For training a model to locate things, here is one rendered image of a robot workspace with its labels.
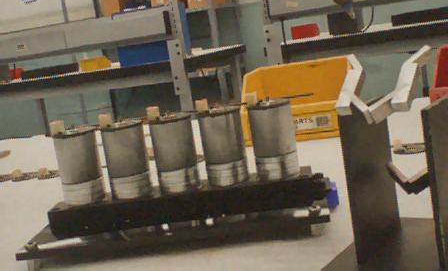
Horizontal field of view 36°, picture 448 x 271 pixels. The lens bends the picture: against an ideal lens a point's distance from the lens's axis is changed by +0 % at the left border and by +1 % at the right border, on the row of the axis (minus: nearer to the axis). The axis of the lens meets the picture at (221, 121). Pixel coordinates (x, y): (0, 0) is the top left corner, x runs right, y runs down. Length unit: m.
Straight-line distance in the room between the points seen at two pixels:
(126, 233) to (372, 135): 0.14
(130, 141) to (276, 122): 0.08
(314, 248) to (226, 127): 0.09
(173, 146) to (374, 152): 0.12
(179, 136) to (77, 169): 0.06
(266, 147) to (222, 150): 0.02
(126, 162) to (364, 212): 0.15
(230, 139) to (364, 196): 0.11
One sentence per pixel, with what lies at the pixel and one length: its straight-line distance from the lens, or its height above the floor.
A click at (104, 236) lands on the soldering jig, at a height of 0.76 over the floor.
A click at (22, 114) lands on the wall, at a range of 6.20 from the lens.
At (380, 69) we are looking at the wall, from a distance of 4.79.
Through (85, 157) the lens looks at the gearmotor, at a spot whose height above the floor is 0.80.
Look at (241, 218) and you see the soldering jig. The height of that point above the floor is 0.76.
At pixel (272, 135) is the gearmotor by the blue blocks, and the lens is 0.37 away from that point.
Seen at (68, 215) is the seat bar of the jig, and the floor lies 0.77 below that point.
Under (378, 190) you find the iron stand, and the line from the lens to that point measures 0.30.
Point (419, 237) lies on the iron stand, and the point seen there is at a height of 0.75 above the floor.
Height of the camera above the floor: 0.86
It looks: 8 degrees down
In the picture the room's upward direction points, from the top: 9 degrees counter-clockwise
